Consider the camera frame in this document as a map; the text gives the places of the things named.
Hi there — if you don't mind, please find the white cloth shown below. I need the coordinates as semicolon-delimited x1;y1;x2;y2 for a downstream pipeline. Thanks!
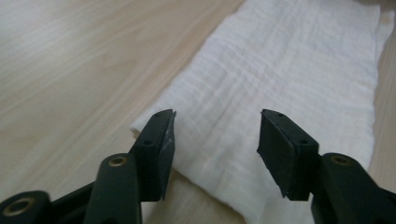
130;0;396;224

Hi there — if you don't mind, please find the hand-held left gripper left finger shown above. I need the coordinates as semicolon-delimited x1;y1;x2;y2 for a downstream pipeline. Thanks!
129;108;177;202

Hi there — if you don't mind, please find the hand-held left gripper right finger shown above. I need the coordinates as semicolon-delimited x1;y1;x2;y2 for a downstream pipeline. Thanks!
256;108;321;201

